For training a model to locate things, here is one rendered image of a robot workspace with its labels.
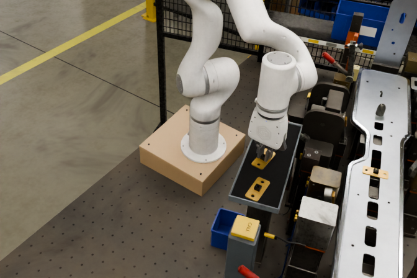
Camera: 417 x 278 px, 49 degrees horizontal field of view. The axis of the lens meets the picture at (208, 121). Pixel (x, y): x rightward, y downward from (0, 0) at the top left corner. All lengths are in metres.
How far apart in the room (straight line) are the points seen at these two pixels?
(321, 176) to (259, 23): 0.53
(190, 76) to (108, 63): 2.42
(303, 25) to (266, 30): 1.18
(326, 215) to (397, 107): 0.79
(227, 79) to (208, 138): 0.28
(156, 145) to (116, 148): 1.21
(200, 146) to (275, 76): 0.77
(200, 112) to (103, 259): 0.62
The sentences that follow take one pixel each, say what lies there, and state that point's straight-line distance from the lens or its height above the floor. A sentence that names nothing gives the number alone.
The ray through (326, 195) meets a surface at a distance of 1.37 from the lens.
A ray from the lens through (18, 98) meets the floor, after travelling 3.69.
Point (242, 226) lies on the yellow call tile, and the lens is 1.17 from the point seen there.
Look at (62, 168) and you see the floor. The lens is 3.02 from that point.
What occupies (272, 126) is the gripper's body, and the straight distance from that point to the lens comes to 1.21.
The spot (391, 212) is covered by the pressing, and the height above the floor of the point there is 1.00.
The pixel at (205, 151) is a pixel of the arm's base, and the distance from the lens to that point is 1.83.
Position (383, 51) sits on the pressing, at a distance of 2.20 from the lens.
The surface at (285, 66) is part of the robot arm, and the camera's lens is 1.11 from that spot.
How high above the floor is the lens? 2.08
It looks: 40 degrees down
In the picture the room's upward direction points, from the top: 3 degrees clockwise
